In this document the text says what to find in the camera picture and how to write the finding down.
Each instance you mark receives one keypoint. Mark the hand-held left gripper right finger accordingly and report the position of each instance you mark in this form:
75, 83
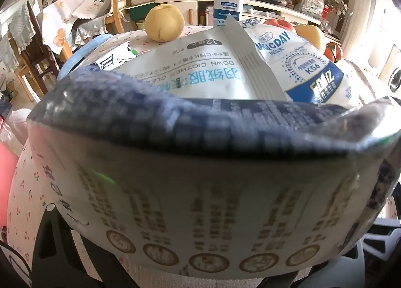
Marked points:
351, 275

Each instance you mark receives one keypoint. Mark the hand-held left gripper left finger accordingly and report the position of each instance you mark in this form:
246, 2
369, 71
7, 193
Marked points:
50, 244

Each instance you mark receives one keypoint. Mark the pink plastic bucket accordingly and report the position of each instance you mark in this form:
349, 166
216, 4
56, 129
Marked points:
6, 187

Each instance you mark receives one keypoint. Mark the large grey printed packet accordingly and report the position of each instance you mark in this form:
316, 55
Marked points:
203, 197

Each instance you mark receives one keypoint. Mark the cherry print tablecloth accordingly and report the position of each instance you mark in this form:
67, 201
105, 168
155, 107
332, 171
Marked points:
28, 212

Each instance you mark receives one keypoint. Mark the dark wooden chair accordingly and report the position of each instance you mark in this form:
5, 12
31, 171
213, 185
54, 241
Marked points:
37, 56

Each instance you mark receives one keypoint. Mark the light blue chair backrest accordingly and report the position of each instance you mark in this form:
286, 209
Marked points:
73, 56

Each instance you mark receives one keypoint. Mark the torn white black-print packet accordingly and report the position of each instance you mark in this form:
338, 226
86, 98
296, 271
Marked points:
116, 57

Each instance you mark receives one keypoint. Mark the white washing machine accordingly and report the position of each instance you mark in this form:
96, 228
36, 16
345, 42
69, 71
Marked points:
395, 80

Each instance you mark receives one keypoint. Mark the blue and white packet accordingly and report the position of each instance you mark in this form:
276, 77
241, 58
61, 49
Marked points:
307, 65

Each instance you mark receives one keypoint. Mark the orange persimmon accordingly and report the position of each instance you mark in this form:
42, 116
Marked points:
333, 51

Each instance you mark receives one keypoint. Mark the white wet wipes packet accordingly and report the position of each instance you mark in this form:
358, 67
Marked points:
194, 62

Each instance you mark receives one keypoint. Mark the dark green basin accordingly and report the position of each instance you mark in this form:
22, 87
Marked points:
137, 14

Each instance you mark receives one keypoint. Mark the yellow pear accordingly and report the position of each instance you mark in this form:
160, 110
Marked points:
164, 23

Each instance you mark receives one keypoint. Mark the red apple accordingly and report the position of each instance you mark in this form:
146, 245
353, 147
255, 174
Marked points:
278, 24

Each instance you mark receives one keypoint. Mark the white television cabinet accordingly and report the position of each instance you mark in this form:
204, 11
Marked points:
184, 3

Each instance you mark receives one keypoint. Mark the clear plastic bag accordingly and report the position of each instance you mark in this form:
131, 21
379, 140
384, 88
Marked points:
311, 1

